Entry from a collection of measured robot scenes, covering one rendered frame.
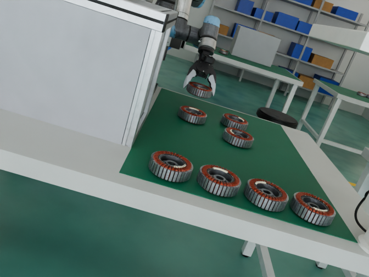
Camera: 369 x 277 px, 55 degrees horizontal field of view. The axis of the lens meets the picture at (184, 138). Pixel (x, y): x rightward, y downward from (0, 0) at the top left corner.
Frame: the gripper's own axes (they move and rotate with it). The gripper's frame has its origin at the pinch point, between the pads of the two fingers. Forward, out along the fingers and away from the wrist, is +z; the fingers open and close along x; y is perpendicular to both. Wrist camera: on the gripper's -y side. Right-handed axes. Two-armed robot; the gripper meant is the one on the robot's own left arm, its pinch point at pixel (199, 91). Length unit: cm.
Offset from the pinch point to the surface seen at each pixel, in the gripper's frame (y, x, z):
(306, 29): 456, -298, -324
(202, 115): -15.3, 0.3, 13.4
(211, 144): -30.5, -0.5, 26.4
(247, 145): -27.7, -14.5, 23.0
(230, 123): -10.9, -12.8, 13.0
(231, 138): -27.4, -8.3, 22.1
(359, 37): -89, -8, 9
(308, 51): 472, -319, -289
